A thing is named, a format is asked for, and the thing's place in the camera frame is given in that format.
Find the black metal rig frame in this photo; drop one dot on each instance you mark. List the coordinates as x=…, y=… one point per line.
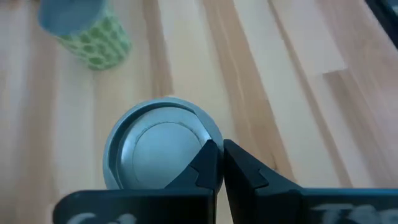
x=388, y=18

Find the green dotted can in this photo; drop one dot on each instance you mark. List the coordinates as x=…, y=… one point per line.
x=99, y=49

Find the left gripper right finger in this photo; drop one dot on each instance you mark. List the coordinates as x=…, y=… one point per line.
x=280, y=205

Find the teal can orange slice print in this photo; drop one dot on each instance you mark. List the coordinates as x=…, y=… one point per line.
x=155, y=149

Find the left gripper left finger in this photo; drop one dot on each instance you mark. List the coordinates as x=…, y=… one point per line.
x=155, y=207

